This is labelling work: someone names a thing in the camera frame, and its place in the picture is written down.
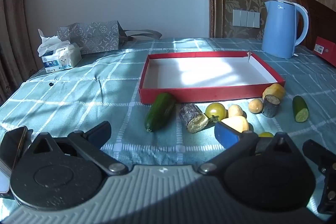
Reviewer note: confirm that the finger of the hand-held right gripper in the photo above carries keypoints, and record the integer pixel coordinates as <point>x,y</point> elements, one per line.
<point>323,158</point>

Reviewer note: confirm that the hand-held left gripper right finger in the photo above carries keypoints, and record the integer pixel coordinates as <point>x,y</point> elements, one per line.
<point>225,134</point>

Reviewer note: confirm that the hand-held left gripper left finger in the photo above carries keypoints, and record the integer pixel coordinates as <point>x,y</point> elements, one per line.
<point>101,132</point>

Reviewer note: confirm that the lumpy yellow fruit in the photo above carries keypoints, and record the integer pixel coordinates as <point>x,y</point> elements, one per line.
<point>237,123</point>
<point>277,90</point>

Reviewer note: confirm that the round tan fruit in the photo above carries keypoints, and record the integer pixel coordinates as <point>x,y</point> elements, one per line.
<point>235,110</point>
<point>255,106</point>

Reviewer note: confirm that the green tomato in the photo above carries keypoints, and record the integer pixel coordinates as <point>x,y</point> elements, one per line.
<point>216,109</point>
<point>266,134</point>

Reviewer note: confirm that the sugarcane piece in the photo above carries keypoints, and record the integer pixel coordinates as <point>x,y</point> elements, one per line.
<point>269,109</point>
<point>190,113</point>

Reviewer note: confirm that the short cut cucumber piece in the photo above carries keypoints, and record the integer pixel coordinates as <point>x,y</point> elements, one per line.
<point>299,107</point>

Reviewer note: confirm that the long green cucumber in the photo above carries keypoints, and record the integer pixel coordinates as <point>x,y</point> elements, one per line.
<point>160,112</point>

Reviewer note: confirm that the red cardboard tray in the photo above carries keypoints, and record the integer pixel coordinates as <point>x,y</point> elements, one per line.
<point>210,74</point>

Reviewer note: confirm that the white tissue pack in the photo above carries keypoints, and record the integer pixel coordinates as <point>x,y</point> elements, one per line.
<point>61,57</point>

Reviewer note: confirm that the black smartphone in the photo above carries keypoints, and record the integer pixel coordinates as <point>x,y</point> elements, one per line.
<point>11,146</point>

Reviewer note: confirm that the grey patterned gift bag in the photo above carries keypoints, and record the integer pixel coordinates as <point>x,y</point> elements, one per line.
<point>92,36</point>

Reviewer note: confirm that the red gift box with label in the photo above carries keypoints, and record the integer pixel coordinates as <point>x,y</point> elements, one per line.
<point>325,52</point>

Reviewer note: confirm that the white flat device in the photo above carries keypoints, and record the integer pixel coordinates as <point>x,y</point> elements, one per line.
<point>4,183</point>

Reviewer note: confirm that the blue electric kettle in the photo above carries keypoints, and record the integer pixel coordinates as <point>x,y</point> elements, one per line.
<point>278,29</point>

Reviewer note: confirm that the brown patterned curtain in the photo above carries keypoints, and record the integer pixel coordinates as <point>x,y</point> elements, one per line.
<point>13,29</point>

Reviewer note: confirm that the dark wooden chair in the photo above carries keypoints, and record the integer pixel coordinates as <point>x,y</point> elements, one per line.
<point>319,16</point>

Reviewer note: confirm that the white wall switch panel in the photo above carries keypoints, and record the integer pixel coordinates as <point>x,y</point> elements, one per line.
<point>245,18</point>

